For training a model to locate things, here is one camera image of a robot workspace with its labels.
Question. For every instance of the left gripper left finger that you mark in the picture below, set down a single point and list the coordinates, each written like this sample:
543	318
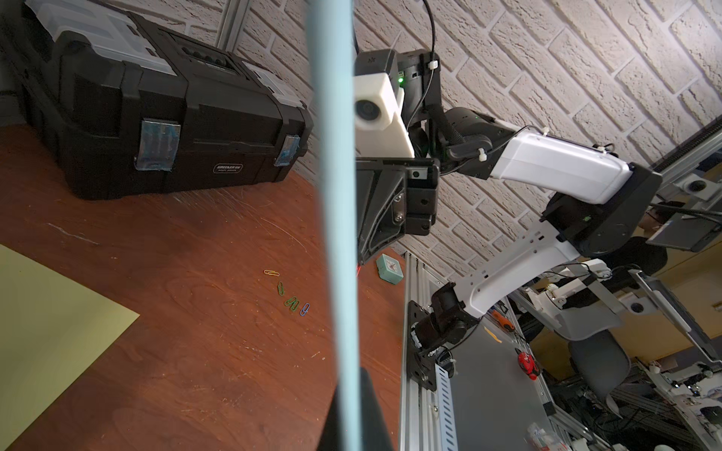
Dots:
330	439

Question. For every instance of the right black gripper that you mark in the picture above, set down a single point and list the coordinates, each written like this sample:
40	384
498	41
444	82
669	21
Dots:
394	198

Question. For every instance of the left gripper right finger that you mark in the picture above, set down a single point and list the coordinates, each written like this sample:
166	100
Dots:
374	434

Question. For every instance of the light blue paper sheet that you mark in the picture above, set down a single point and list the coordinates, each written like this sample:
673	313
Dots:
330	39

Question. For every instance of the yellow paper sheet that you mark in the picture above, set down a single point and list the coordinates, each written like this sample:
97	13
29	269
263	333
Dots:
52	330

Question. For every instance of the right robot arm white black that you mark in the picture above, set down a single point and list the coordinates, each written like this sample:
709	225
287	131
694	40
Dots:
598	200

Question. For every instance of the small teal card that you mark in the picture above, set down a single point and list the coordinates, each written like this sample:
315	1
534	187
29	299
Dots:
389	269

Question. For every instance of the red round button device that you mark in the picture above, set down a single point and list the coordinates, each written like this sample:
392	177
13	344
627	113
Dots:
528	365

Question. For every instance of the black plastic toolbox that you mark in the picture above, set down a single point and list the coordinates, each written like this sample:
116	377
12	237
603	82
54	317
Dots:
128	107

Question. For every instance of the aluminium front rail frame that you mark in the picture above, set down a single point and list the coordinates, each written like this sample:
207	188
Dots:
474	397

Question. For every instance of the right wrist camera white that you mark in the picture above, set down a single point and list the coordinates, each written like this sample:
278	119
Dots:
379	129

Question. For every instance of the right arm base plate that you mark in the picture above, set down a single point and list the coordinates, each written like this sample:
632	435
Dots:
422	366

